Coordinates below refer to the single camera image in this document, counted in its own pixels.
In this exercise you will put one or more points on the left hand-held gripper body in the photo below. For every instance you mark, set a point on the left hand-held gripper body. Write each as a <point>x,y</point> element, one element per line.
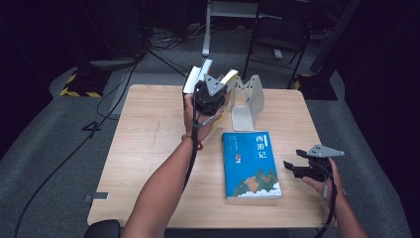
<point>211,99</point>

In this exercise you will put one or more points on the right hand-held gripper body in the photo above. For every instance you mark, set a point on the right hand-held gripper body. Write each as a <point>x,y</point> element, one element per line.
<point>320,168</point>

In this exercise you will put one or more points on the yellow paperback book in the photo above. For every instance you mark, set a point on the yellow paperback book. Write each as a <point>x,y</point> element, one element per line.
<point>230,76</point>

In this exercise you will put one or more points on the expandable grey metal book rack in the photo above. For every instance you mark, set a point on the expandable grey metal book rack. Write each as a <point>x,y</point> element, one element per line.
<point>244,119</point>

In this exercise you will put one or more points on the blue paperback book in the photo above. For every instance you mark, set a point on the blue paperback book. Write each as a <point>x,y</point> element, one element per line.
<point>249,165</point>

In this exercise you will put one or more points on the person's left hand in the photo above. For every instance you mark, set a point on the person's left hand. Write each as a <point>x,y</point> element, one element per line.
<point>187,112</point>

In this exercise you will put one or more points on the person's right hand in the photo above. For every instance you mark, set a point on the person's right hand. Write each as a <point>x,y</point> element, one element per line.
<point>339,188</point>

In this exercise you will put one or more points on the white desk leg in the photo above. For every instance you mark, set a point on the white desk leg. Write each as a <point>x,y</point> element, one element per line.
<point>207,33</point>

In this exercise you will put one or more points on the black yellow striped stand base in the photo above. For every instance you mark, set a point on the black yellow striped stand base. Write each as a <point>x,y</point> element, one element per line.
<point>85,86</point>
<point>315,87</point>

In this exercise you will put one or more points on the black metal chair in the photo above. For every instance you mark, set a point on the black metal chair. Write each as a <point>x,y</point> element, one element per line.
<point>280,33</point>

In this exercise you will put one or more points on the dark slanted pole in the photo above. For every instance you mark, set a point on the dark slanted pole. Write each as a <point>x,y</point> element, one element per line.
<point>333,36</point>

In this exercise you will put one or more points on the grey tape strip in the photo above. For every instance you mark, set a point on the grey tape strip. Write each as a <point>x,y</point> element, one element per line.
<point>97,196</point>

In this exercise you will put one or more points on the person's dark clothed leg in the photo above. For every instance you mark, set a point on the person's dark clothed leg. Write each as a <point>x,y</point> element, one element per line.
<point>102,229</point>

